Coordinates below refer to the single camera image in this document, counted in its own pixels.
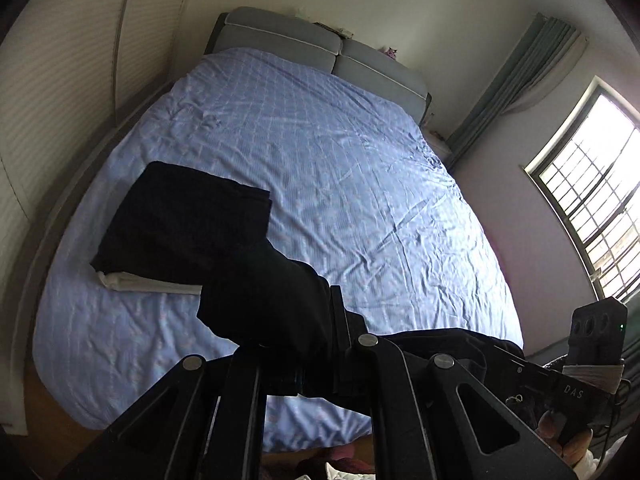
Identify right hand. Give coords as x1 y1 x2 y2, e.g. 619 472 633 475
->
537 408 597 468

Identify pink slippers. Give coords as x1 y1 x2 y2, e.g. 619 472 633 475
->
326 443 374 474

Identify cream louvered wardrobe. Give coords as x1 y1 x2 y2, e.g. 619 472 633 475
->
1 0 186 436

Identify blue patterned bed sheet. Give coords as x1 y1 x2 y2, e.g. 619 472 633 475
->
32 48 523 430

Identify folded white garment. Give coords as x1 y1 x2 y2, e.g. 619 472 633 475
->
96 272 202 296

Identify barred window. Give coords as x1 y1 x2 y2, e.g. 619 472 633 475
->
524 78 639 301

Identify purple toy on headboard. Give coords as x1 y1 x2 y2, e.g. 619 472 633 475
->
383 47 397 60

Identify grey upholstered headboard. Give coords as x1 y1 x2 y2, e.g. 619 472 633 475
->
204 6 432 124

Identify green curtain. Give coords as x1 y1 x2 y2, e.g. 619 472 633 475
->
447 13 588 168

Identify white nightstand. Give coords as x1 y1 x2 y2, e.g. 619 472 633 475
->
422 128 451 162

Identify black shorts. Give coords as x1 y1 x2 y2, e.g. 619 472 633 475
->
193 238 523 415

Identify folded black garment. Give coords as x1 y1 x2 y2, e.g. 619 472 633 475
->
91 160 272 286

